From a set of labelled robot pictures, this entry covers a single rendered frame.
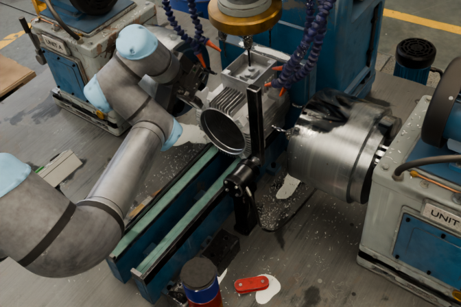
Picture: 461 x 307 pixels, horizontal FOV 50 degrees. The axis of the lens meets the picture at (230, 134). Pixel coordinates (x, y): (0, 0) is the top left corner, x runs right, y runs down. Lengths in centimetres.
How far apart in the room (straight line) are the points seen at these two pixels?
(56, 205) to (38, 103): 122
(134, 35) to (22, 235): 47
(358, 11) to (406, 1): 247
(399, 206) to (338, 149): 18
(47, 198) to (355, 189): 69
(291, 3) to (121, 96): 58
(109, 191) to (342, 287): 68
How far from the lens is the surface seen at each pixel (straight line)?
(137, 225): 131
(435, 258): 117
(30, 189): 77
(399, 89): 183
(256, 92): 110
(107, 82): 106
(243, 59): 140
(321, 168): 117
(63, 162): 130
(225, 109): 128
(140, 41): 103
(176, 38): 145
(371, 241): 126
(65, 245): 77
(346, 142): 114
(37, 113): 193
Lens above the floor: 196
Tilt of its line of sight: 45 degrees down
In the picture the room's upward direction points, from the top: 7 degrees counter-clockwise
